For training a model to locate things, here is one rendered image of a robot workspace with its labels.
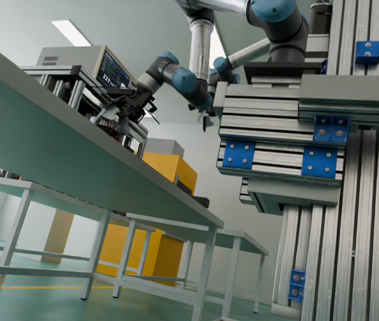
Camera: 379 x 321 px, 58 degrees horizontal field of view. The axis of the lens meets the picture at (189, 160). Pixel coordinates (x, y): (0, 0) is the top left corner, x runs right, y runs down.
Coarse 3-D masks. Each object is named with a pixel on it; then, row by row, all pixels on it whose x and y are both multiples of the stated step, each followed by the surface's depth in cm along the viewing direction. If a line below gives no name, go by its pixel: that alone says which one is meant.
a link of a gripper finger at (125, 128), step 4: (124, 116) 125; (120, 120) 125; (124, 120) 126; (128, 120) 124; (120, 124) 126; (124, 124) 126; (124, 128) 126; (128, 128) 125; (124, 132) 126; (128, 132) 125; (116, 136) 127
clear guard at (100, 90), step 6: (90, 90) 154; (96, 90) 153; (102, 90) 151; (96, 96) 159; (102, 96) 157; (108, 96) 156; (102, 102) 164; (108, 102) 162; (144, 108) 161; (150, 114) 152; (156, 120) 158
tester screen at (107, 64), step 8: (104, 56) 164; (104, 64) 164; (112, 64) 170; (104, 72) 165; (112, 72) 170; (120, 72) 177; (104, 80) 165; (112, 80) 171; (120, 80) 178; (128, 80) 185
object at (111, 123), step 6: (90, 120) 119; (102, 120) 117; (108, 120) 118; (114, 120) 119; (102, 126) 117; (108, 126) 117; (114, 126) 118; (120, 126) 122; (108, 132) 124; (114, 132) 121
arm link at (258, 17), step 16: (176, 0) 129; (192, 0) 124; (208, 0) 118; (224, 0) 113; (240, 0) 108; (256, 0) 101; (272, 0) 98; (288, 0) 97; (192, 16) 135; (240, 16) 112; (256, 16) 104; (272, 16) 99; (288, 16) 100; (272, 32) 106; (288, 32) 105
